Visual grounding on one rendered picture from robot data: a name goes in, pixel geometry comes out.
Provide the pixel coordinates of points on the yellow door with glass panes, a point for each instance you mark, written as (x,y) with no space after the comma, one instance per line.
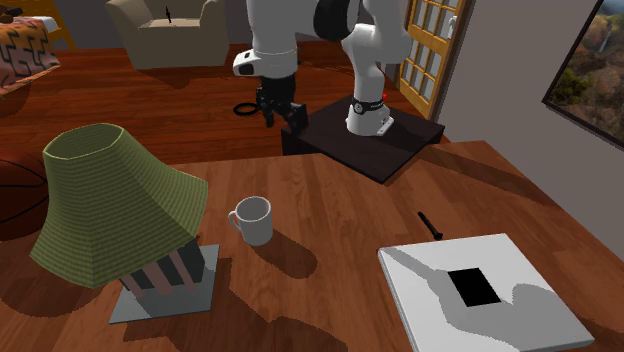
(431,53)

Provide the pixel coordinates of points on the dark robot stand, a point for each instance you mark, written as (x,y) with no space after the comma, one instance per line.
(370,151)

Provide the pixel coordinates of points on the beige armchair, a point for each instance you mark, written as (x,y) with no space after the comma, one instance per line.
(180,46)

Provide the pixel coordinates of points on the white book with black patch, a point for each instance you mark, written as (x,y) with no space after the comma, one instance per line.
(526,263)

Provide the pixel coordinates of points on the green shade table lamp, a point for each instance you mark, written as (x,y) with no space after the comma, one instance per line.
(112,195)

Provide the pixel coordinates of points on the brown basketball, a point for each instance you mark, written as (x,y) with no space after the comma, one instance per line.
(19,195)

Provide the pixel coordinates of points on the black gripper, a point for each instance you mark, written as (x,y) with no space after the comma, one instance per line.
(278,90)

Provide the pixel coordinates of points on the framed landscape wall picture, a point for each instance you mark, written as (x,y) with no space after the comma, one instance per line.
(592,78)

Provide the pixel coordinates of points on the white mug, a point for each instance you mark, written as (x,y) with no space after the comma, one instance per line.
(256,226)

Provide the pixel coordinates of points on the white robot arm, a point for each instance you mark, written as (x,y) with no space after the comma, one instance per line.
(370,53)

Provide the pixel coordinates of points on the black pen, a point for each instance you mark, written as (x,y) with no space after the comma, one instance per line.
(429,225)

